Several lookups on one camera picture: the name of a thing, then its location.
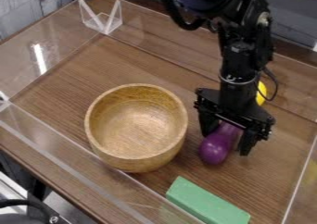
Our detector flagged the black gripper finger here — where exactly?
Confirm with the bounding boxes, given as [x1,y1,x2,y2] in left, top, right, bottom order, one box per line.
[198,108,219,137]
[239,128,258,156]

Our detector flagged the green rectangular block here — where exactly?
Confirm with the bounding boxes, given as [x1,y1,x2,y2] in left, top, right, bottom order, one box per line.
[166,176,251,224]

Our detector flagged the black cable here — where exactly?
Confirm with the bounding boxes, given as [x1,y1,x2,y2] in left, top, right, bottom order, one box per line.
[0,198,44,224]

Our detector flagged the purple toy eggplant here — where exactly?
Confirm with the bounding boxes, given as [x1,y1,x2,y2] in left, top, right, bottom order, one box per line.
[198,122,242,165]

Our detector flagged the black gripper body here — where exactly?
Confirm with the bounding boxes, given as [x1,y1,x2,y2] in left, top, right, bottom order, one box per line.
[194,74,275,141]

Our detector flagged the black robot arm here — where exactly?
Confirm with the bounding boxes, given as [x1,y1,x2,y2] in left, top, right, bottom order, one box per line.
[160,0,275,156]

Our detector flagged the brown wooden bowl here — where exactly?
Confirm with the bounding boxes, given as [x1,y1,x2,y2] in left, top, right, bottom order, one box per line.
[84,83,188,173]

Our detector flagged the clear acrylic tray enclosure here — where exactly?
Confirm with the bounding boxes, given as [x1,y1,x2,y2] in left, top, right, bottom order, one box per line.
[0,0,317,224]

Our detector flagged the clear acrylic corner bracket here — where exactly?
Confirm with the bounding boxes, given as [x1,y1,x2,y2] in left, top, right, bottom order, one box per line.
[77,0,123,35]

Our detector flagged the yellow toy lemon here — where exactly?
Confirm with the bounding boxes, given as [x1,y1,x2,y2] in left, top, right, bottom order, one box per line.
[256,81,267,106]

